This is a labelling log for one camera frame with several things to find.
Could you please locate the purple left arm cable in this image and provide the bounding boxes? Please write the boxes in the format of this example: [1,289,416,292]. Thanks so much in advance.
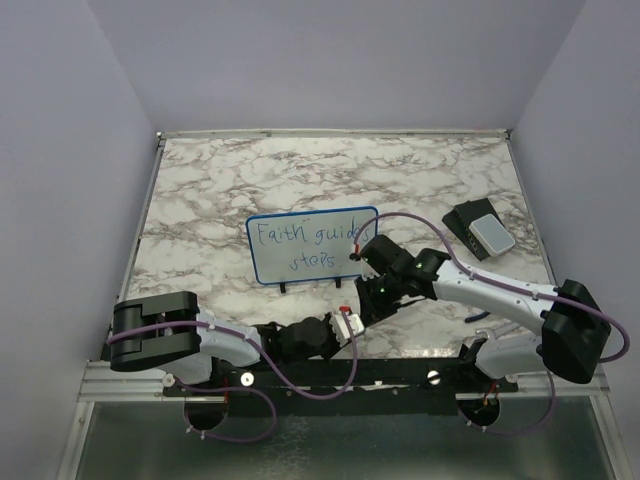
[107,305,359,443]

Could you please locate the black eraser with grey pad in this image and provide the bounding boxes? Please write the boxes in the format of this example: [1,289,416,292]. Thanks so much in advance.
[442,198,516,261]

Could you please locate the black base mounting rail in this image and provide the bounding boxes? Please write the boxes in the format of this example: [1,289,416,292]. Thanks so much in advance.
[163,357,518,418]

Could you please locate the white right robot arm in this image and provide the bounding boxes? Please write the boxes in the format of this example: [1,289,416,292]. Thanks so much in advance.
[351,235,611,391]

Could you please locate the aluminium table edge frame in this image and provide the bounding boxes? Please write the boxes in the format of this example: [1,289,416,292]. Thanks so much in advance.
[59,132,631,479]

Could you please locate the blue framed small whiteboard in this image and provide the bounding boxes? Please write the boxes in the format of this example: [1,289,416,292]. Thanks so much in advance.
[245,206,379,287]

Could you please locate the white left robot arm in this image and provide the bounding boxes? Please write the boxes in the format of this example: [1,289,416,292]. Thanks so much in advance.
[107,291,358,395]

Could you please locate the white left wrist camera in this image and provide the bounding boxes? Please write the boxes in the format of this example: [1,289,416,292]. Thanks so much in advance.
[335,306,365,343]

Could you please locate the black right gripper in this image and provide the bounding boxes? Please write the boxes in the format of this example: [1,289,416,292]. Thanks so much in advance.
[354,272,404,328]

